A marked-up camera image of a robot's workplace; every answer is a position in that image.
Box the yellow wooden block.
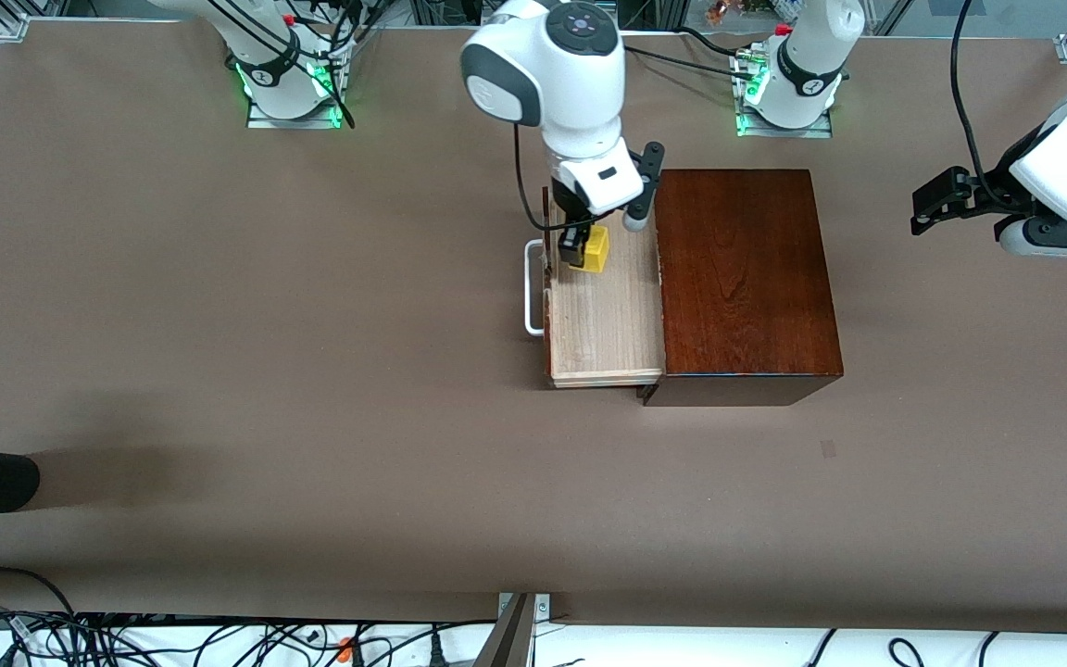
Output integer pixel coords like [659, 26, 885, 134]
[571, 227, 610, 275]

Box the wooden drawer with white handle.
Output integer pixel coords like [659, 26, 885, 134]
[524, 185, 666, 388]

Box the dark brown wooden cabinet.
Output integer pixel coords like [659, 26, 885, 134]
[642, 169, 845, 409]

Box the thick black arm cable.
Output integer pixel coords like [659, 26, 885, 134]
[512, 120, 555, 233]

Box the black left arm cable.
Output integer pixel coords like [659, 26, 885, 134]
[949, 0, 1007, 200]

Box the black cable on table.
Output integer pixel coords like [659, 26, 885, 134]
[624, 33, 744, 81]

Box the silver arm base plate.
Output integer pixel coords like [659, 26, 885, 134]
[735, 111, 833, 140]
[246, 93, 342, 131]

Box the small silver corner bracket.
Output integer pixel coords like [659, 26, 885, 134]
[496, 593, 553, 621]

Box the grey aluminium camera post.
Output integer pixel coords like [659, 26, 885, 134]
[473, 593, 536, 667]

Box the tangled black cable bundle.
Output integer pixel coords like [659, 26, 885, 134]
[0, 602, 497, 667]

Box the black arched cable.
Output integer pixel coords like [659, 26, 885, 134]
[0, 566, 81, 622]

